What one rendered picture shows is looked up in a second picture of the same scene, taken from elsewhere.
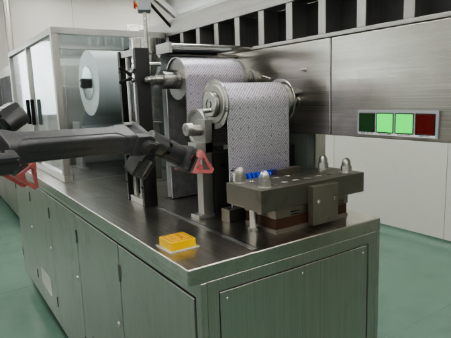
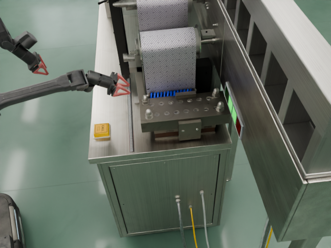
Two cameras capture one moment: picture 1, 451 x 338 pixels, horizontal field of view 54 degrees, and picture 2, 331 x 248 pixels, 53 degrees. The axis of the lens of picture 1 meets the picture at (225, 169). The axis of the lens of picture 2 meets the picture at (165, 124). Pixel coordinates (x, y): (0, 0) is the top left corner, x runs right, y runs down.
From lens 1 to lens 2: 1.09 m
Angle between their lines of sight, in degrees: 45
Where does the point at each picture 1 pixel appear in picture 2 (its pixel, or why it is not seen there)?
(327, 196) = (191, 128)
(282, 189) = (157, 122)
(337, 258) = (192, 158)
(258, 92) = (169, 44)
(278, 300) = (148, 171)
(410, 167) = not seen: outside the picture
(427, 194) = not seen: outside the picture
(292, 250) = (156, 154)
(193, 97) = (144, 21)
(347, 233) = (200, 149)
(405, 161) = not seen: outside the picture
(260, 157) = (170, 82)
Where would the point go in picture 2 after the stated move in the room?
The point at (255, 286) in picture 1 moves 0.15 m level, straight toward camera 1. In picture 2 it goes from (131, 165) to (112, 189)
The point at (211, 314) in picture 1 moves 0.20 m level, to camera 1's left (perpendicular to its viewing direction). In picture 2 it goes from (105, 173) to (72, 159)
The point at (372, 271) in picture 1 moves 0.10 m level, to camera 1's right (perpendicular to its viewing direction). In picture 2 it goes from (222, 165) to (242, 172)
